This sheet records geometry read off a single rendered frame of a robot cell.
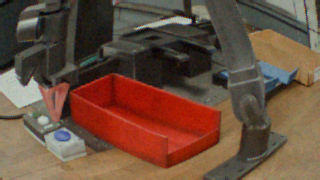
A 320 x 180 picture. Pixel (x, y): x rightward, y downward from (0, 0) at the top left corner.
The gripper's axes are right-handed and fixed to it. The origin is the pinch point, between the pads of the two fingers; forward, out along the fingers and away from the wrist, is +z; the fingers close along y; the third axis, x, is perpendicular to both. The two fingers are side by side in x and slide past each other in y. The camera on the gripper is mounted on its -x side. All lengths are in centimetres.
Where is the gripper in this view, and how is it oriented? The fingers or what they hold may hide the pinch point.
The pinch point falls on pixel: (56, 116)
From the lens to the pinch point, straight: 105.6
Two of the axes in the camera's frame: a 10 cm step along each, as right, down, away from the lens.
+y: 6.9, 2.7, -6.7
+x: 7.2, -2.6, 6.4
